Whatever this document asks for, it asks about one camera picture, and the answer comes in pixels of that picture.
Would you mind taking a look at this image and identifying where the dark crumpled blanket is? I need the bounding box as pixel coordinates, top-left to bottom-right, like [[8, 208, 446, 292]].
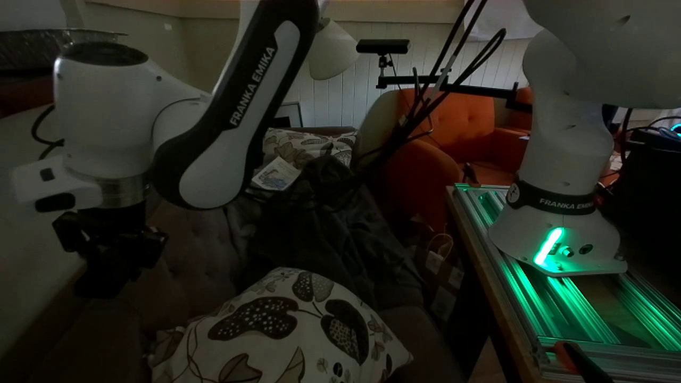
[[232, 155, 429, 312]]

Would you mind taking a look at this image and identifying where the brown tufted sofa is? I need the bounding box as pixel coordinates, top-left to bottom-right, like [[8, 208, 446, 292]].
[[0, 126, 467, 383]]

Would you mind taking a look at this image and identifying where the wooden wall shelf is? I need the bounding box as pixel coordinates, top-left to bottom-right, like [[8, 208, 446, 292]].
[[0, 66, 61, 119]]

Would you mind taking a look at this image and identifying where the large floral white pillow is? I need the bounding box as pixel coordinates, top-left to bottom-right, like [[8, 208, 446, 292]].
[[145, 265, 416, 383]]

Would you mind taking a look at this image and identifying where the floor lamp with white shade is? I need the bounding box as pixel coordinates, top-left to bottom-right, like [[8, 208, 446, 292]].
[[306, 16, 362, 83]]

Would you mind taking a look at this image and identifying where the small floral pillow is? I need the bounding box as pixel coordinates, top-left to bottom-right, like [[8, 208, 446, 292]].
[[261, 126, 361, 173]]

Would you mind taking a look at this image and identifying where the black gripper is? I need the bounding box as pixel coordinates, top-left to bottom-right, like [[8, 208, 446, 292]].
[[52, 202, 171, 301]]

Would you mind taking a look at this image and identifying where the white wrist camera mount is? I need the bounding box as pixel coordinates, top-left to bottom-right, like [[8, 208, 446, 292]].
[[8, 157, 103, 215]]

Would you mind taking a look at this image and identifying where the dark picture frame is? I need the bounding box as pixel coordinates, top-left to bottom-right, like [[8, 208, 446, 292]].
[[272, 100, 306, 133]]

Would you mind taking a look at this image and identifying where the paper bag with handles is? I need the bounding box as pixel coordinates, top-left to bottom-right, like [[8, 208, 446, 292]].
[[407, 219, 469, 324]]

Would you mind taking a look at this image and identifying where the orange armchair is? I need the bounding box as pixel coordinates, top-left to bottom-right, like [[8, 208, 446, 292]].
[[353, 83, 542, 241]]

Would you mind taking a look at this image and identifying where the black stereo camera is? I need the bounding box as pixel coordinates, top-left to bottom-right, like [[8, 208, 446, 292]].
[[355, 37, 411, 57]]

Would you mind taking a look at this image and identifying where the aluminium rail robot table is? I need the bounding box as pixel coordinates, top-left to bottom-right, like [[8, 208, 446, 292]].
[[446, 182, 681, 383]]

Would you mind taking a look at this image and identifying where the white blue paper booklet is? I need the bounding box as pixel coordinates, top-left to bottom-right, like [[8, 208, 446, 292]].
[[250, 155, 302, 196]]

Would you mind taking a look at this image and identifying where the black equipment box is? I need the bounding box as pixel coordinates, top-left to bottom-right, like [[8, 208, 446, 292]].
[[608, 131, 681, 289]]

